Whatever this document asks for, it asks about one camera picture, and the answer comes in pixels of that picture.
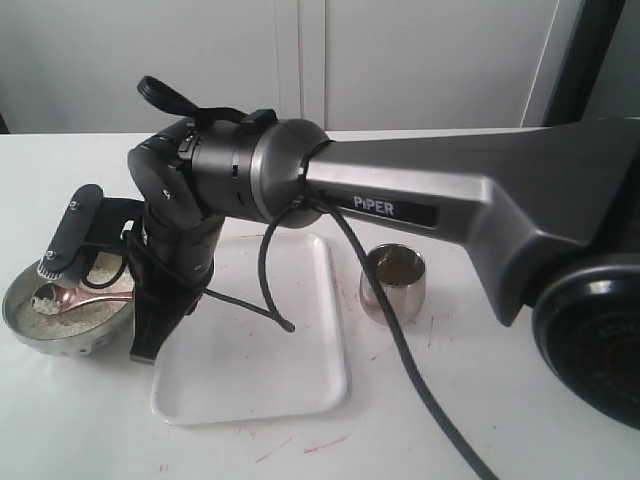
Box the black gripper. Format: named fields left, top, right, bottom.
left=122, top=209, right=223, bottom=365

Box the brown wooden spoon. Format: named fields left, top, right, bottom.
left=31, top=283, right=133, bottom=316

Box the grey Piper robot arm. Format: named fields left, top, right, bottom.
left=127, top=107, right=639, bottom=427

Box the white granular powder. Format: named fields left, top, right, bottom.
left=7, top=253, right=134, bottom=340

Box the wide steel rice bowl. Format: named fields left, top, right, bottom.
left=2, top=262, right=134, bottom=357

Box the shiny metal cup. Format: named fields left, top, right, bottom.
left=367, top=243, right=427, bottom=326

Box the white plastic tray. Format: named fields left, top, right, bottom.
left=151, top=233, right=348, bottom=425

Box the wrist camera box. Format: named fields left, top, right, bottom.
left=37, top=184, right=143, bottom=283

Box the dark door frame post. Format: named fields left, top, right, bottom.
left=542, top=0, right=627, bottom=127

